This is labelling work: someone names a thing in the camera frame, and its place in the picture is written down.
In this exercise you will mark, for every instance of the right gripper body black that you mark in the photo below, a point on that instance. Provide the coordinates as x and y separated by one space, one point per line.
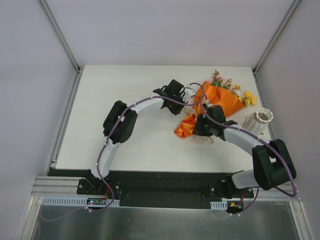
200 128

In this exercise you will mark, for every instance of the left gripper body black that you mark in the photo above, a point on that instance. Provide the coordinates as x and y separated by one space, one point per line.
180 100

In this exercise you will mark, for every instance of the orange wrapping paper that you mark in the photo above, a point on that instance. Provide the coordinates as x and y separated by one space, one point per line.
216 95

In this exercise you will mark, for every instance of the flower bunch pink yellow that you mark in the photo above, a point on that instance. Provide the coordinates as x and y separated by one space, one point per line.
246 97

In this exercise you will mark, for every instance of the cream ribbon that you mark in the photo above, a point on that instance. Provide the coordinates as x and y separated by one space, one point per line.
201 140

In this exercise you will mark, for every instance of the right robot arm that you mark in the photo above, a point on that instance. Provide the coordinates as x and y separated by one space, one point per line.
272 166

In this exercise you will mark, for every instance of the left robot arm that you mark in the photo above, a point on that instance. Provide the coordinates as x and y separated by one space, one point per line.
120 122

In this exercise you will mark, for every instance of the white ribbed vase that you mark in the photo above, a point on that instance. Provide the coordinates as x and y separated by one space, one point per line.
258 121

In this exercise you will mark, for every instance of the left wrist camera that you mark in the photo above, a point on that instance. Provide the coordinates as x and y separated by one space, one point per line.
189 92

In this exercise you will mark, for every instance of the right white cable duct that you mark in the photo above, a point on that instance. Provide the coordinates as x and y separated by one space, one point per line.
219 205

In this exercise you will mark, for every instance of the white cable duct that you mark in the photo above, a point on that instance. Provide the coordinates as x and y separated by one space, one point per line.
70 201
219 205

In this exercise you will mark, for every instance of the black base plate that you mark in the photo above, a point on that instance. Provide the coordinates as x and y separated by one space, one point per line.
179 190

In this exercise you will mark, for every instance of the left aluminium frame post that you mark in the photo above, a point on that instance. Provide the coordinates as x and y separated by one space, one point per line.
59 34

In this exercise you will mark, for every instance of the aluminium frame post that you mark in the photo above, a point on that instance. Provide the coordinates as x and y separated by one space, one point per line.
277 34
59 34

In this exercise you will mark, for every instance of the right aluminium frame post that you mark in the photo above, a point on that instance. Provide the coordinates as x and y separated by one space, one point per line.
277 34

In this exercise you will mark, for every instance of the aluminium rail front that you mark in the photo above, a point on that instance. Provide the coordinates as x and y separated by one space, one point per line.
55 186

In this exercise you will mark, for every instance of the left white cable duct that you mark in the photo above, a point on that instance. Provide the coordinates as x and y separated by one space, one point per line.
70 201

